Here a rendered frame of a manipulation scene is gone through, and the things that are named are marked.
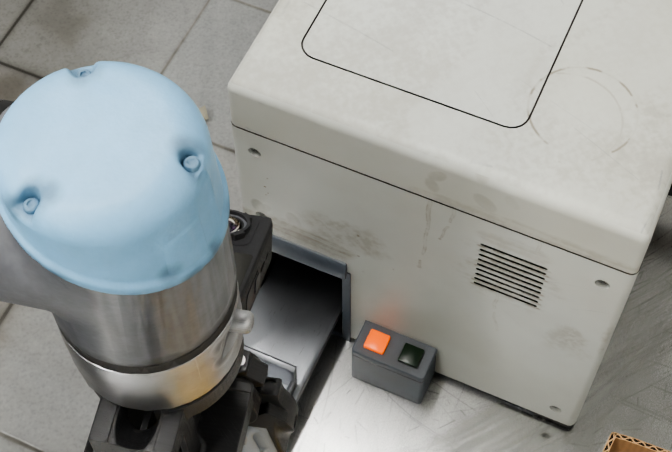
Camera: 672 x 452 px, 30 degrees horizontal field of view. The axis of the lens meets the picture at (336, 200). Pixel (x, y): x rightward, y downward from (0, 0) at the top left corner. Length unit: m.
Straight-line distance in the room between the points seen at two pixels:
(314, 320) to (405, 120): 0.27
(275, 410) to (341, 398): 0.35
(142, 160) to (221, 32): 1.90
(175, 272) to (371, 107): 0.35
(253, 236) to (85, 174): 0.24
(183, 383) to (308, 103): 0.29
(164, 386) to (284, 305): 0.48
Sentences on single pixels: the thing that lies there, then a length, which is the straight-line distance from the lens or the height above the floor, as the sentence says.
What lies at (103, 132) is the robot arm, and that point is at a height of 1.45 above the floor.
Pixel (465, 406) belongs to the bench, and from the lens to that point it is 1.00.
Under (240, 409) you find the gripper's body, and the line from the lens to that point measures 0.60.
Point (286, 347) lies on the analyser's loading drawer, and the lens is 0.97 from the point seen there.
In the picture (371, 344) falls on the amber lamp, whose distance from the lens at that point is 0.95.
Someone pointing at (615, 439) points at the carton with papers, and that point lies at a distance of 0.85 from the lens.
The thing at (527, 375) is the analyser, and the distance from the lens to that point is 0.94.
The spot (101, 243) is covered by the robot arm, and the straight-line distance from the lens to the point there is 0.41.
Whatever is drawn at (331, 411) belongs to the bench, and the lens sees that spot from 0.99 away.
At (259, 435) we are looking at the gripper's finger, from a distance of 0.67.
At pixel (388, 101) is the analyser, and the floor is 1.17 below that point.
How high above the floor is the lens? 1.80
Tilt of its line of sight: 59 degrees down
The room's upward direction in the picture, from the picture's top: 1 degrees counter-clockwise
